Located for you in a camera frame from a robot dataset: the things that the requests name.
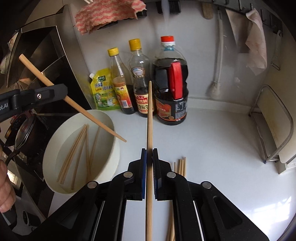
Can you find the person's left hand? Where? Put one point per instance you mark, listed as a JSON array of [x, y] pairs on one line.
[[7, 193]]

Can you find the yellow seasoning pouch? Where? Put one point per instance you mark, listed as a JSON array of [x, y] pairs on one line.
[[103, 91]]

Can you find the white hanging rag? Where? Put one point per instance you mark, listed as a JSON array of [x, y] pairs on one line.
[[249, 37]]

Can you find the soy sauce glass bottle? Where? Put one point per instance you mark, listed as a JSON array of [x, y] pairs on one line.
[[139, 66]]

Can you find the large soy sauce jug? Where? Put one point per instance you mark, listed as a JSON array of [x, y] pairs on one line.
[[169, 76]]

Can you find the pink patterned dish cloth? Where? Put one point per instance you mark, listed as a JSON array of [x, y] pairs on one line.
[[100, 13]]

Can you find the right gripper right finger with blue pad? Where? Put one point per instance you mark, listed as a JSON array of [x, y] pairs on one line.
[[201, 211]]

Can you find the black cooking pot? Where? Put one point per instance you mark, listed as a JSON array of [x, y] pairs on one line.
[[30, 138]]

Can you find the metal cutting board rack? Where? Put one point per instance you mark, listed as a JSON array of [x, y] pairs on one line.
[[268, 146]]

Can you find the white oval plastic tub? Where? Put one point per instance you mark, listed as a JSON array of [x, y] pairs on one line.
[[64, 161]]

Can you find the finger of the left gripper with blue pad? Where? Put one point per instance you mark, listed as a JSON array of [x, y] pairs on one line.
[[29, 99]]

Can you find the vinegar bottle yellow cap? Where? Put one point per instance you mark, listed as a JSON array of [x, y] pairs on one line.
[[121, 81]]

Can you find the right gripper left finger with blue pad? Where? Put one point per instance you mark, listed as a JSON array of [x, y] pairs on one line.
[[97, 210]]

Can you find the white cutting board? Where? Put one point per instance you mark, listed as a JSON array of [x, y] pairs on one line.
[[283, 84]]

